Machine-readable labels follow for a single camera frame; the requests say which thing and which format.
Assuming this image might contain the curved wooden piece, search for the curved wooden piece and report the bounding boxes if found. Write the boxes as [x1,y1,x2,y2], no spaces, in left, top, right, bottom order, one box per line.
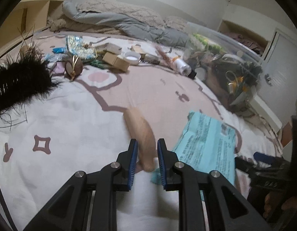
[123,107,156,172]

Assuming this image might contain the teal wet wipes pack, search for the teal wet wipes pack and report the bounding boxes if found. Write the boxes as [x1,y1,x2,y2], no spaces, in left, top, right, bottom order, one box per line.
[172,111,236,184]

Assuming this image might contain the person right hand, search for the person right hand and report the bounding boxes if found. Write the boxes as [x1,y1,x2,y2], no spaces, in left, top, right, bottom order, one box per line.
[263,192,297,218]

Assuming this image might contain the cartoon print bed blanket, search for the cartoon print bed blanket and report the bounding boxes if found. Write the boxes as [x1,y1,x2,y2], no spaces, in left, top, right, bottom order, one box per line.
[0,64,282,230]

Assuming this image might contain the white louvered closet door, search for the white louvered closet door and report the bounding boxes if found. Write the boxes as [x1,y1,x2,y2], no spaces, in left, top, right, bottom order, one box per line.
[258,29,297,125]

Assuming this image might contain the black small cube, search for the black small cube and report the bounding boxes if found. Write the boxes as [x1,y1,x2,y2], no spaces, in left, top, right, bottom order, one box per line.
[187,70,197,80]

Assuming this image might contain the clear plastic storage bin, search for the clear plastic storage bin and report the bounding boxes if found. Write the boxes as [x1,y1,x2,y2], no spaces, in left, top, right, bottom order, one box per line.
[183,23,263,112]

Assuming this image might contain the white thread spool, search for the white thread spool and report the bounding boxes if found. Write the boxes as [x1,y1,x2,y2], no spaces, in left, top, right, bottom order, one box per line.
[172,56,192,76]

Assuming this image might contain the white round jar lid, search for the white round jar lid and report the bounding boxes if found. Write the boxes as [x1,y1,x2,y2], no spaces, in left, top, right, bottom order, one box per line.
[123,51,141,65]

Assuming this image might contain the kraft cardboard box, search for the kraft cardboard box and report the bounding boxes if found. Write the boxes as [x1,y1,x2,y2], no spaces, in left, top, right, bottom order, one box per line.
[102,52,130,73]

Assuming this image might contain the small wooden block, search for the small wooden block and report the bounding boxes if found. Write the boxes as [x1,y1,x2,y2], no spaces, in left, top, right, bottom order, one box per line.
[131,45,146,56]

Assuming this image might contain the green tissue pack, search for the green tissue pack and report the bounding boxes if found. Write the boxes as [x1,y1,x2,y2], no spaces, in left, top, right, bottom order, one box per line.
[190,33,226,54]

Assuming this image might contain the brown round woven pouch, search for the brown round woven pouch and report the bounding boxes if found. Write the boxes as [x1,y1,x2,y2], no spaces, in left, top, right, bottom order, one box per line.
[65,55,84,81]

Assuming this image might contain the purple small card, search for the purple small card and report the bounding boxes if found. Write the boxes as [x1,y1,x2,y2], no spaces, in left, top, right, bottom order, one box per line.
[52,61,65,76]

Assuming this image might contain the pile of clothes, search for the pile of clothes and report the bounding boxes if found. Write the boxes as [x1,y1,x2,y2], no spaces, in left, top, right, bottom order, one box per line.
[225,31,268,56]

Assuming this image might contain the right beige pillow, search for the right beige pillow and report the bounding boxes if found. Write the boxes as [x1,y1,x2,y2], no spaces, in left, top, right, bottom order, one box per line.
[164,16,187,32]

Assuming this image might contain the beige pillow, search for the beige pillow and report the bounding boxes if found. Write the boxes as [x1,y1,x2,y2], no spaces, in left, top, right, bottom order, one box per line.
[164,16,187,32]
[76,0,165,29]

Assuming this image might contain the grey duvet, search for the grey duvet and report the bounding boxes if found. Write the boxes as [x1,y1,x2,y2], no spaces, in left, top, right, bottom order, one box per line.
[62,2,189,47]

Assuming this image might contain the left beige pillow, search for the left beige pillow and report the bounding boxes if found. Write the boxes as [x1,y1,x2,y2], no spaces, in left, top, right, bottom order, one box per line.
[76,0,165,29]

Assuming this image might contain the floral sequin pouch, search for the floral sequin pouch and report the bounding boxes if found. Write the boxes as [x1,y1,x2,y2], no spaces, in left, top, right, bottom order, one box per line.
[65,35,97,62]

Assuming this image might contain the black feather fascinator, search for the black feather fascinator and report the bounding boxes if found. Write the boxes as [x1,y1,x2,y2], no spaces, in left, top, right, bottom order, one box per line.
[0,36,62,130]

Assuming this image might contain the blue small packet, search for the blue small packet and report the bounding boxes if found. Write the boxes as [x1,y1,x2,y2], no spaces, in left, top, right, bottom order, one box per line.
[52,48,66,54]

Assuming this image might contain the grey headboard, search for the grey headboard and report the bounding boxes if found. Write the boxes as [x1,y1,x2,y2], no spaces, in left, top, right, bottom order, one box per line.
[116,0,224,24]

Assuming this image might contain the wooden bedside shelf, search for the wooden bedside shelf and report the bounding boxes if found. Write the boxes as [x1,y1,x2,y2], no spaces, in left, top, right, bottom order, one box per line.
[0,0,65,58]

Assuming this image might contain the orange cord bag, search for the orange cord bag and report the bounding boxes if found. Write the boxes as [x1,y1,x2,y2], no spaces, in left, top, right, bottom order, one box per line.
[155,44,172,65]

